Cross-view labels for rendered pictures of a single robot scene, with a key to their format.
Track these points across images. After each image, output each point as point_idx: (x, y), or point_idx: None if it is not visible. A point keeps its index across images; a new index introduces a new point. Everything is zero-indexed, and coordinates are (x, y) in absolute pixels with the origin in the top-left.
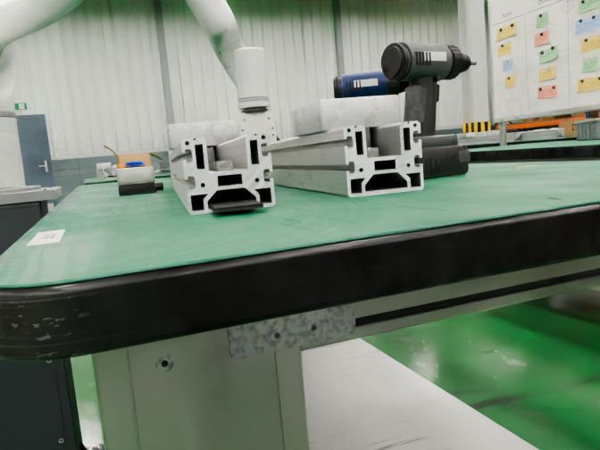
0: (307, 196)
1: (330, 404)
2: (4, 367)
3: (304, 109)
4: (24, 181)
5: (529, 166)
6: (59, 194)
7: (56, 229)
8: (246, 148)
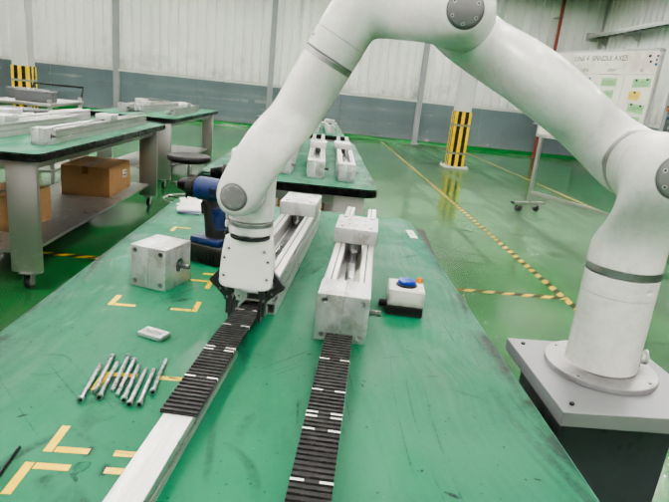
0: (325, 233)
1: None
2: None
3: (319, 201)
4: (567, 353)
5: (179, 227)
6: (531, 380)
7: (414, 239)
8: (354, 211)
